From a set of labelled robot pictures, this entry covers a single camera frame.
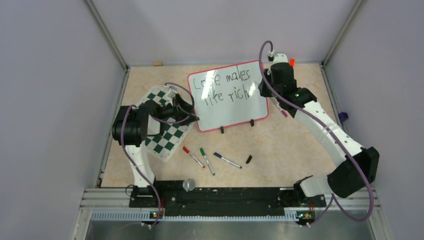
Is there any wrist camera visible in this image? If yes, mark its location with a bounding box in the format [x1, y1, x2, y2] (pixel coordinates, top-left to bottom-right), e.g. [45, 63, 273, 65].
[165, 86, 178, 99]
[267, 50, 289, 65]

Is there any purple toy block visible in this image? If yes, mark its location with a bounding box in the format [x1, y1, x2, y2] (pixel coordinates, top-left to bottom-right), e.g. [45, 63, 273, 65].
[338, 112, 349, 123]

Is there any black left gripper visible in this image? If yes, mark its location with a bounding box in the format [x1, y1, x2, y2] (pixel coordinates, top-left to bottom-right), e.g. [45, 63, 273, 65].
[156, 93, 199, 126]

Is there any black marker cap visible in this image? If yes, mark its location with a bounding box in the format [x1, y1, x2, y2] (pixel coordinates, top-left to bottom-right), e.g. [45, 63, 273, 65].
[245, 155, 253, 164]

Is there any blue whiteboard marker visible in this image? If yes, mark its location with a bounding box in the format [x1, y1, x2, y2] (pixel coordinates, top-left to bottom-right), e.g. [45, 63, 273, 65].
[213, 152, 242, 169]

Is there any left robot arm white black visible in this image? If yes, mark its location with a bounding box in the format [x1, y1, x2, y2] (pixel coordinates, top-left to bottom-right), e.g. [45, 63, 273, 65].
[111, 92, 199, 207]

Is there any pink framed whiteboard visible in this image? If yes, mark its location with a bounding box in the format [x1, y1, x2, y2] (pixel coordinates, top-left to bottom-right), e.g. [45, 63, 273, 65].
[187, 60, 269, 132]

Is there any clear round knob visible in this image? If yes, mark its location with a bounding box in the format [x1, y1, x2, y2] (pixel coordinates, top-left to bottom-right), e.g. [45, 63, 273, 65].
[182, 178, 196, 193]

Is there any green white chessboard mat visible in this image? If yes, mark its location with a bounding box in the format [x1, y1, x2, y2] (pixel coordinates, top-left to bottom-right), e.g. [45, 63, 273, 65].
[137, 85, 195, 164]

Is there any orange toy block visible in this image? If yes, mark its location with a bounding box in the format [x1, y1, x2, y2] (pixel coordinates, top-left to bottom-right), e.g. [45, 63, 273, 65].
[289, 58, 295, 67]

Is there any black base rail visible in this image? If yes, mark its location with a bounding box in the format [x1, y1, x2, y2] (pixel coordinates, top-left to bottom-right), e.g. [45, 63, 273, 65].
[128, 180, 327, 217]

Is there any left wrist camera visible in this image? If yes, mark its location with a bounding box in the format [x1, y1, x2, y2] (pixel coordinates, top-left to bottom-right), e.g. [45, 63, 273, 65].
[165, 86, 178, 99]

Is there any red whiteboard marker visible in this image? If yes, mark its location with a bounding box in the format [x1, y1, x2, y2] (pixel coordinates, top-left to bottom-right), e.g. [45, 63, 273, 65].
[182, 146, 205, 168]

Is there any wine cork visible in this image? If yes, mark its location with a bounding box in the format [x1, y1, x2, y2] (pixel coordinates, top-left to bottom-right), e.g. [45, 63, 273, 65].
[153, 61, 163, 67]

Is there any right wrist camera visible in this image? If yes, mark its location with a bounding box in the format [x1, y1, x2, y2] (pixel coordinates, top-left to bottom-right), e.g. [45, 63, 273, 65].
[267, 50, 289, 65]

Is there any green whiteboard marker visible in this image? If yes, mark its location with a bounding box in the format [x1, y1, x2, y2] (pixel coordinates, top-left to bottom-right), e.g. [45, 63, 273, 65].
[200, 147, 216, 176]

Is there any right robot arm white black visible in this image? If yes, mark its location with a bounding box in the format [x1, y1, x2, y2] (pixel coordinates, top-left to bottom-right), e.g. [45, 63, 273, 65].
[259, 61, 380, 206]

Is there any purple whiteboard marker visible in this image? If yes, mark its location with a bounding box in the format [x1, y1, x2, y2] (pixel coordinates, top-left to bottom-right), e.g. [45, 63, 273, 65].
[270, 97, 288, 118]

